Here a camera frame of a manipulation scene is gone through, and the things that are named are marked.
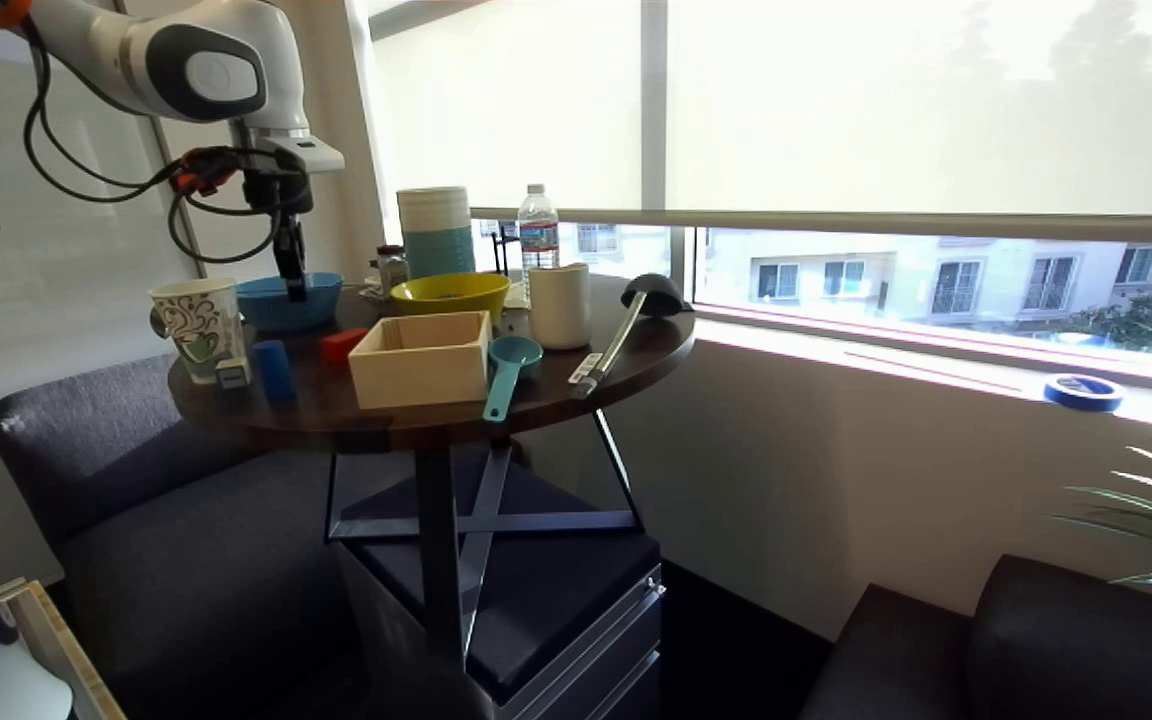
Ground black ladle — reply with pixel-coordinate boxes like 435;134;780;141
568;274;688;398

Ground patterned paper cup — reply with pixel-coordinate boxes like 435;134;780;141
154;281;251;389

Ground blue bowl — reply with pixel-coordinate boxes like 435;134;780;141
235;274;339;337

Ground wooden square box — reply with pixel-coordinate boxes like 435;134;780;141
348;311;493;412

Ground dark sofa seat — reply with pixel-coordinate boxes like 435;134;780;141
0;358;485;720

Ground round dark wooden table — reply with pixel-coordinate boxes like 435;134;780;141
168;275;693;661

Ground dark cabinet under table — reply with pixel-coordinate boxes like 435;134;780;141
327;444;671;720

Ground blue tape roll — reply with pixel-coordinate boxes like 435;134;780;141
1044;371;1123;412

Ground dark armchair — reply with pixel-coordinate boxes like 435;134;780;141
799;555;1152;720

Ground blue rectangular block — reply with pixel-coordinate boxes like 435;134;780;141
258;342;297;403

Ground teal plastic scoop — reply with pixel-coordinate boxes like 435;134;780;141
485;337;545;426

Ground small glass jar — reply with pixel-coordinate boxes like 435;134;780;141
373;244;407;291

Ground yellow bowl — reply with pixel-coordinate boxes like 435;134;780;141
390;274;508;316

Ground metal ladle spoon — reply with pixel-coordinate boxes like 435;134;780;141
277;235;309;304

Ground water bottle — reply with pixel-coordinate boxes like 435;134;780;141
518;184;561;269

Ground stacked white teal containers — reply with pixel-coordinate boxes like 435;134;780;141
397;184;478;275

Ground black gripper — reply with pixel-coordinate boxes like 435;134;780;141
171;143;314;257

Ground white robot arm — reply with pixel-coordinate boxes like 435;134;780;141
0;0;346;269

